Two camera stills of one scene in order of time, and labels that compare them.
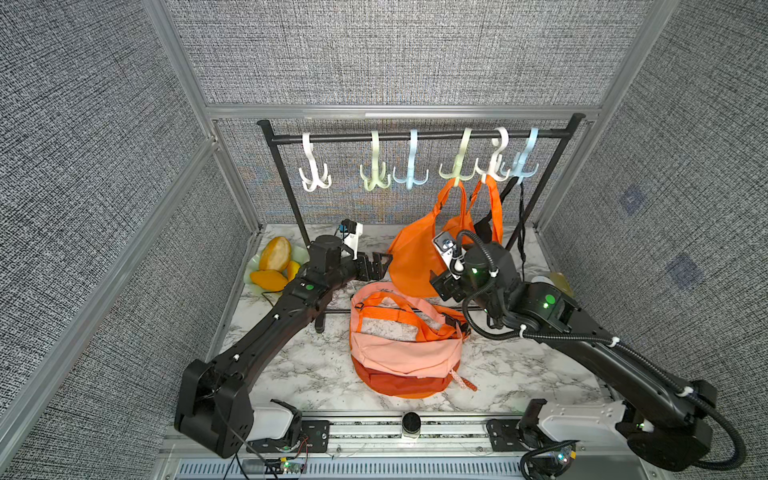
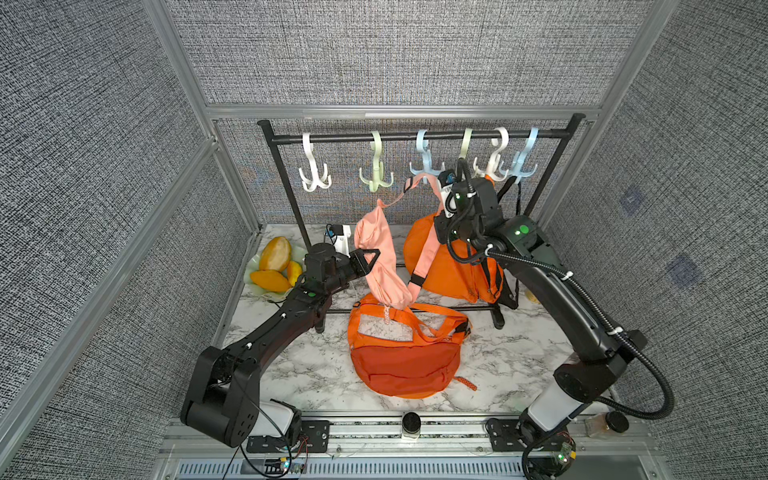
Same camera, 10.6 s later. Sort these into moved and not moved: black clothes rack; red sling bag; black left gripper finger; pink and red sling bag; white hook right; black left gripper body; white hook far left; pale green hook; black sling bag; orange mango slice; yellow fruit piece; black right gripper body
Moved: black sling bag; black right gripper body; black left gripper finger; pink and red sling bag
Not moved: white hook right; red sling bag; pale green hook; white hook far left; black clothes rack; orange mango slice; yellow fruit piece; black left gripper body
